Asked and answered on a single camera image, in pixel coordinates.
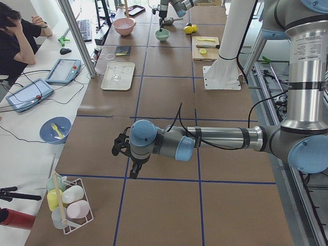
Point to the cream bear tray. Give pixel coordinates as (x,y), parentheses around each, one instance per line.
(125,70)

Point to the white cup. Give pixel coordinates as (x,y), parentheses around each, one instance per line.
(72,194)

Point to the half lemon slice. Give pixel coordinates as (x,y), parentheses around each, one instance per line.
(202,51)

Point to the light blue cup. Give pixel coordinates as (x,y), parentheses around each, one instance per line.
(57,219)

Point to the light green bowl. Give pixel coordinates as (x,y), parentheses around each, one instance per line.
(162,34)

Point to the yellow cup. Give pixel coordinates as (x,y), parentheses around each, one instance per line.
(52,200)

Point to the seated person black shirt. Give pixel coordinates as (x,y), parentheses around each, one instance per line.
(18,45)

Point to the green cup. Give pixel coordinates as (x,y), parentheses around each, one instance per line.
(51,185)

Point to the far blue teach pendant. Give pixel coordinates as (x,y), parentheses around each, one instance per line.
(64,71)

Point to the yellow plastic knife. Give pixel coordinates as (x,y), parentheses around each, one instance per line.
(206,39)

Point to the aluminium frame post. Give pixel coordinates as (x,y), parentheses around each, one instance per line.
(70,18)

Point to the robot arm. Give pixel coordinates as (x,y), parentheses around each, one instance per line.
(179,7)
(300,139)

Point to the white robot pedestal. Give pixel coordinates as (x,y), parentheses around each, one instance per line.
(223,74)

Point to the pink cup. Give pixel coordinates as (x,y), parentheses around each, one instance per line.
(78,209)

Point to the yellow plastic fork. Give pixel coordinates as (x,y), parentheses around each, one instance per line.
(55,128)

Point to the red bottle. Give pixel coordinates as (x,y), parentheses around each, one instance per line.
(15,219)

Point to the clear wine glass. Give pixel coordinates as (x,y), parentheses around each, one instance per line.
(112,65)

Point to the green clamp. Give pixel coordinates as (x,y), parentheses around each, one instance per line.
(62,40)

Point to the near blue teach pendant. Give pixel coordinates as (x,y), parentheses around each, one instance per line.
(29,95)

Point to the wooden cutting board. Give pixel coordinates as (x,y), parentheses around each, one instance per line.
(212,54)

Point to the white wire cup rack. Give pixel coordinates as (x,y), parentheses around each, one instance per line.
(73,224)

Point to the black keyboard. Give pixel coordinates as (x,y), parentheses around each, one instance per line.
(84,26)

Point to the black tripod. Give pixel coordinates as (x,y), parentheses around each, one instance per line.
(8,194)

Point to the small clear glass dish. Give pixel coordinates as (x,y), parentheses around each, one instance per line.
(110,56)

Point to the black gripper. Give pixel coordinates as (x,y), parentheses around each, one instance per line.
(138,162)
(162,15)

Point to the blue teach pendant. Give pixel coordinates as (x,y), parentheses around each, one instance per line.
(29,95)
(64,71)

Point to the grey folded cloth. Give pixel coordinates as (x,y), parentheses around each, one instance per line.
(123,51)

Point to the black computer mouse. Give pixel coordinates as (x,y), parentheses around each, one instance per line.
(65,50)

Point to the pink bowl with ice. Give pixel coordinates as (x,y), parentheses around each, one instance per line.
(124,26)

